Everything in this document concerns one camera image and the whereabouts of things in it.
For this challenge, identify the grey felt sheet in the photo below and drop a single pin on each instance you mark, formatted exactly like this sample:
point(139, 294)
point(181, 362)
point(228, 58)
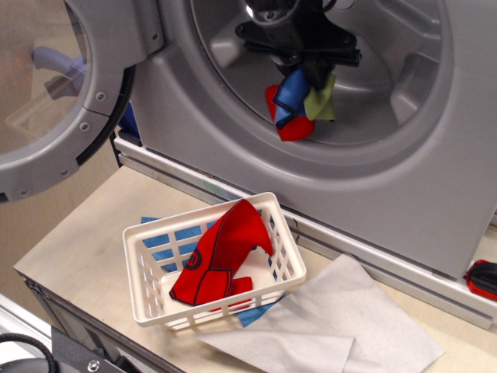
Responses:
point(339, 321)

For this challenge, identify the black metal bracket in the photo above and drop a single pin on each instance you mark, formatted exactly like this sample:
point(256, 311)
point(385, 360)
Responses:
point(71, 356)

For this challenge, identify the blue felt mat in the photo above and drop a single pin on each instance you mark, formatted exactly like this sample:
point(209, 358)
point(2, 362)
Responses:
point(256, 312)

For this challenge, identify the blue cloth with dark stitching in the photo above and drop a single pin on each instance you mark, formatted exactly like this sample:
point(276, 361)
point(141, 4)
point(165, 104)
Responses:
point(289, 98)

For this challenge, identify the red cloth with dark stitching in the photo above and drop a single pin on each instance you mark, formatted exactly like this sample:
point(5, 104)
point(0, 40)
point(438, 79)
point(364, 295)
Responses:
point(209, 273)

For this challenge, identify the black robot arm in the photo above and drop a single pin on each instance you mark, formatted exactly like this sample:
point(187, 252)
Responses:
point(284, 8)

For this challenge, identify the grey toy washing machine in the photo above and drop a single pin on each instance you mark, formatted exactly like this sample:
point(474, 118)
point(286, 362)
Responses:
point(409, 163)

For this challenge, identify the grey round machine door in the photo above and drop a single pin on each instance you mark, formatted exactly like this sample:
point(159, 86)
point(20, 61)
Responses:
point(67, 70)

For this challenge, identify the white plastic laundry basket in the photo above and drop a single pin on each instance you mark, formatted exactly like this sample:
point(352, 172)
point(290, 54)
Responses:
point(151, 311)

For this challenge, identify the aluminium profile rail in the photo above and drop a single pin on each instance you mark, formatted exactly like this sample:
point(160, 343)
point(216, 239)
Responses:
point(450, 295)

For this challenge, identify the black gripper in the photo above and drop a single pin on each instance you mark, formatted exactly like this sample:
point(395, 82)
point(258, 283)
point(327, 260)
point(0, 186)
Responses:
point(310, 40)

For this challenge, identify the red and black tool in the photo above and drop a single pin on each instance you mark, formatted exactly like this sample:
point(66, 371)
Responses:
point(481, 279)

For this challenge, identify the light green cloth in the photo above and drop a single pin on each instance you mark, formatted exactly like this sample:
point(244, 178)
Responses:
point(319, 104)

